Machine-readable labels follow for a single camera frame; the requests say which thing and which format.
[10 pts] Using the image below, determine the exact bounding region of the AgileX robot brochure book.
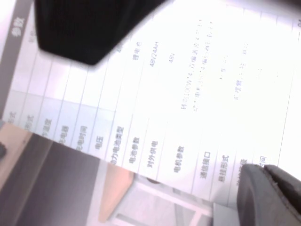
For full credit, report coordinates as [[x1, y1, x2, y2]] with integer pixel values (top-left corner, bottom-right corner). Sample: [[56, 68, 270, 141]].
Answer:
[[0, 0, 301, 226]]

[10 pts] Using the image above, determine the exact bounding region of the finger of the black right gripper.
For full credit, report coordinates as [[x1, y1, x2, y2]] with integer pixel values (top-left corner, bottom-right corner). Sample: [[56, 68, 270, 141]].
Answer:
[[34, 0, 170, 67]]

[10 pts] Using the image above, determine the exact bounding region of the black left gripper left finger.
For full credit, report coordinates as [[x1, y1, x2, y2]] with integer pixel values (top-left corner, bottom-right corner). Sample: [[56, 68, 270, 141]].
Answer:
[[236, 163, 291, 226]]

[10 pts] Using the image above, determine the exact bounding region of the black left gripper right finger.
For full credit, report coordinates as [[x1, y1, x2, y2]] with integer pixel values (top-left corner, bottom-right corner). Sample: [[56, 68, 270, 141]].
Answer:
[[262, 164, 301, 226]]

